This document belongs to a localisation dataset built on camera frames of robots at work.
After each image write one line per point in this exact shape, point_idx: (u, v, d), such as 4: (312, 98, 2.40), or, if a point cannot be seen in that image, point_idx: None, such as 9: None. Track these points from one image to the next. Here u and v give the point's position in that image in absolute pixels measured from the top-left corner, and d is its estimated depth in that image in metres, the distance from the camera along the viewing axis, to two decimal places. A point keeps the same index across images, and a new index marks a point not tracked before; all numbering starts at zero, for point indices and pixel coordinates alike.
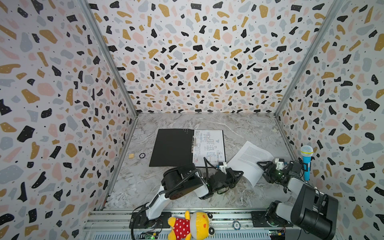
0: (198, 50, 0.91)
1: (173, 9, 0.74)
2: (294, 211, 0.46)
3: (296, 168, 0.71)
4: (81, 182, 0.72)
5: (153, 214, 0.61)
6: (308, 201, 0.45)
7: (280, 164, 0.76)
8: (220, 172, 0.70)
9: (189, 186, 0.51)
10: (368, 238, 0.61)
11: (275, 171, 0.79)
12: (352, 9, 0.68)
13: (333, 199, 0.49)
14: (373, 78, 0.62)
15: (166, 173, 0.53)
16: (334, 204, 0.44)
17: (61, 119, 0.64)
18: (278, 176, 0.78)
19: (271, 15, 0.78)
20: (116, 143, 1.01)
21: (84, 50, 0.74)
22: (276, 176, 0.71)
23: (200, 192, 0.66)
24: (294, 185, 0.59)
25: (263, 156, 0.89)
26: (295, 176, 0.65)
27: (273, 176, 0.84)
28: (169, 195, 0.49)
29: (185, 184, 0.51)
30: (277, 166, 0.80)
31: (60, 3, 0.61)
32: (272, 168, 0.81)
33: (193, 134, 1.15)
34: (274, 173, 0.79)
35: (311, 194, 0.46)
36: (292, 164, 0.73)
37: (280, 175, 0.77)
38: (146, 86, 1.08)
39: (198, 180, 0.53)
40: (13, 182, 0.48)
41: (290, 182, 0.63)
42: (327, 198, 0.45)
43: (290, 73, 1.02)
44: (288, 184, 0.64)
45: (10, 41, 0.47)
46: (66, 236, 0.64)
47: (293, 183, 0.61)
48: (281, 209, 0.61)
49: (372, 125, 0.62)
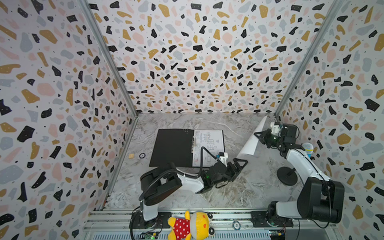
0: (198, 50, 0.91)
1: (173, 9, 0.74)
2: (302, 204, 0.46)
3: (291, 132, 0.66)
4: (81, 182, 0.72)
5: (150, 214, 0.61)
6: (315, 196, 0.43)
7: (276, 128, 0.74)
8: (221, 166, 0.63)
9: (163, 191, 0.45)
10: (368, 238, 0.61)
11: (271, 136, 0.75)
12: (352, 9, 0.68)
13: (340, 186, 0.43)
14: (373, 78, 0.62)
15: (142, 178, 0.48)
16: (341, 191, 0.42)
17: (61, 120, 0.64)
18: (273, 142, 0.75)
19: (271, 15, 0.78)
20: (116, 143, 1.01)
21: (84, 50, 0.74)
22: (271, 142, 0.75)
23: (195, 187, 0.61)
24: (294, 158, 0.57)
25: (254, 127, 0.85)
26: (294, 148, 0.60)
27: (269, 141, 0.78)
28: (146, 202, 0.44)
29: (159, 189, 0.46)
30: (272, 130, 0.76)
31: (60, 3, 0.61)
32: (267, 134, 0.76)
33: (193, 134, 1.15)
34: (270, 138, 0.75)
35: (317, 189, 0.43)
36: (287, 129, 0.66)
37: (274, 140, 0.73)
38: (146, 86, 1.08)
39: (175, 181, 0.47)
40: (13, 182, 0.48)
41: (289, 153, 0.60)
42: (333, 185, 0.43)
43: (290, 73, 1.02)
44: (287, 155, 0.61)
45: (10, 41, 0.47)
46: (66, 236, 0.64)
47: (293, 157, 0.58)
48: (282, 205, 0.61)
49: (372, 125, 0.62)
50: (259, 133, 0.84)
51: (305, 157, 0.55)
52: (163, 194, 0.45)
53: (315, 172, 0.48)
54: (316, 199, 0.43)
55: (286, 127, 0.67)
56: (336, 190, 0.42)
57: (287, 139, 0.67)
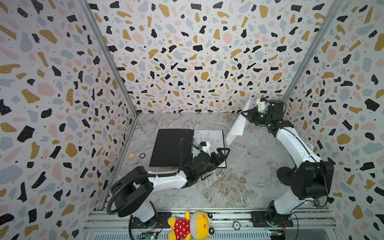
0: (198, 50, 0.91)
1: (173, 9, 0.74)
2: (295, 187, 0.49)
3: (279, 109, 0.64)
4: (81, 182, 0.72)
5: (146, 216, 0.60)
6: (309, 179, 0.45)
7: (262, 105, 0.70)
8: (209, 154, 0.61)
9: (134, 198, 0.42)
10: (368, 237, 0.61)
11: (258, 114, 0.72)
12: (352, 9, 0.68)
13: (330, 166, 0.45)
14: (373, 78, 0.62)
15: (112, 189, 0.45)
16: (331, 171, 0.45)
17: (61, 120, 0.64)
18: (261, 120, 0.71)
19: (271, 15, 0.78)
20: (116, 143, 1.01)
21: (84, 50, 0.74)
22: (259, 120, 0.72)
23: (177, 182, 0.57)
24: (284, 138, 0.57)
25: None
26: (285, 127, 0.59)
27: (256, 120, 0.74)
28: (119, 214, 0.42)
29: (129, 196, 0.43)
30: (259, 107, 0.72)
31: (60, 3, 0.61)
32: (254, 112, 0.74)
33: (193, 134, 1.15)
34: (257, 117, 0.73)
35: (311, 173, 0.45)
36: (274, 106, 0.64)
37: (262, 118, 0.71)
38: (146, 86, 1.08)
39: (144, 185, 0.44)
40: (13, 182, 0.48)
41: (279, 132, 0.59)
42: (324, 166, 0.45)
43: (290, 73, 1.02)
44: (277, 134, 0.61)
45: (10, 41, 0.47)
46: (66, 236, 0.64)
47: (283, 136, 0.58)
48: (279, 201, 0.63)
49: (372, 125, 0.62)
50: (245, 113, 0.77)
51: (296, 138, 0.55)
52: (135, 201, 0.43)
53: (306, 154, 0.49)
54: (309, 181, 0.45)
55: (273, 104, 0.64)
56: (328, 171, 0.45)
57: (276, 116, 0.66)
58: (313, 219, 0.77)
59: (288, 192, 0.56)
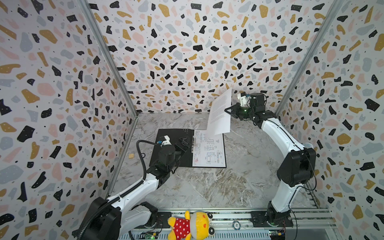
0: (198, 50, 0.91)
1: (173, 9, 0.74)
2: (285, 174, 0.52)
3: (260, 101, 0.66)
4: (81, 182, 0.72)
5: (143, 218, 0.60)
6: (294, 166, 0.48)
7: (243, 100, 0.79)
8: (171, 148, 0.62)
9: (107, 229, 0.39)
10: (368, 238, 0.61)
11: (241, 109, 0.75)
12: (352, 9, 0.68)
13: (312, 151, 0.49)
14: (373, 78, 0.62)
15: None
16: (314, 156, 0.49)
17: (61, 120, 0.64)
18: (244, 114, 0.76)
19: (271, 15, 0.78)
20: (116, 143, 1.01)
21: (84, 50, 0.74)
22: (243, 114, 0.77)
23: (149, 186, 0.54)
24: (269, 129, 0.60)
25: (220, 104, 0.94)
26: (269, 119, 0.61)
27: (240, 114, 0.81)
28: None
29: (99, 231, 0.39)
30: (241, 102, 0.76)
31: (60, 3, 0.61)
32: (237, 108, 0.76)
33: (193, 134, 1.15)
34: (241, 112, 0.76)
35: (296, 160, 0.48)
36: (256, 99, 0.67)
37: (245, 112, 0.74)
38: (146, 86, 1.08)
39: (110, 213, 0.40)
40: (13, 182, 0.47)
41: (264, 124, 0.62)
42: (307, 152, 0.49)
43: (290, 73, 1.02)
44: (263, 126, 0.63)
45: (10, 40, 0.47)
46: (66, 236, 0.64)
47: (268, 127, 0.60)
48: (276, 199, 0.64)
49: (372, 125, 0.62)
50: (229, 109, 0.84)
51: (280, 128, 0.58)
52: (109, 233, 0.39)
53: (291, 144, 0.52)
54: (294, 168, 0.48)
55: (254, 97, 0.67)
56: (311, 156, 0.48)
57: (258, 108, 0.68)
58: (312, 219, 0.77)
59: (282, 185, 0.58)
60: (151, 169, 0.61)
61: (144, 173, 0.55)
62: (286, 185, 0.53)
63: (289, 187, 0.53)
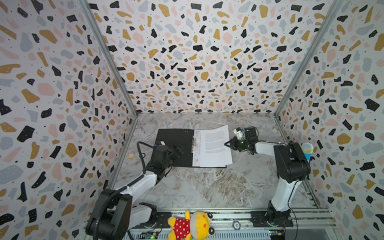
0: (198, 50, 0.91)
1: (173, 9, 0.74)
2: (281, 170, 0.54)
3: (252, 132, 0.82)
4: (81, 182, 0.72)
5: (146, 217, 0.61)
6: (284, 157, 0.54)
7: (239, 133, 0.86)
8: (165, 146, 0.69)
9: (120, 216, 0.41)
10: (368, 237, 0.61)
11: (239, 141, 0.89)
12: (352, 9, 0.68)
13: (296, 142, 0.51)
14: (373, 78, 0.62)
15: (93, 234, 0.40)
16: (298, 146, 0.56)
17: (61, 120, 0.64)
18: (242, 145, 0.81)
19: (271, 15, 0.78)
20: (116, 143, 1.01)
21: (84, 50, 0.74)
22: (241, 146, 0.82)
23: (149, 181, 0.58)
24: (260, 147, 0.72)
25: (216, 136, 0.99)
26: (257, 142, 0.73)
27: (238, 146, 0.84)
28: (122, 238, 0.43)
29: (112, 220, 0.40)
30: (237, 135, 0.91)
31: (60, 3, 0.61)
32: (235, 141, 0.90)
33: (193, 134, 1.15)
34: (239, 143, 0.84)
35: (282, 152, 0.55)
36: (248, 131, 0.83)
37: (243, 143, 0.88)
38: (146, 86, 1.08)
39: (121, 199, 0.42)
40: (13, 182, 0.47)
41: (256, 146, 0.74)
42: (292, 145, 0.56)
43: (290, 73, 1.02)
44: (256, 149, 0.74)
45: (10, 40, 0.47)
46: (66, 236, 0.64)
47: (258, 146, 0.73)
48: (276, 199, 0.64)
49: (372, 125, 0.62)
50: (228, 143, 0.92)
51: (267, 142, 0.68)
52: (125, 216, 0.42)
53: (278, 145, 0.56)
54: (287, 163, 0.53)
55: (248, 129, 0.83)
56: (296, 148, 0.55)
57: (252, 138, 0.82)
58: (312, 219, 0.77)
59: (279, 183, 0.60)
60: (148, 167, 0.64)
61: (143, 168, 0.63)
62: (284, 182, 0.55)
63: (287, 183, 0.54)
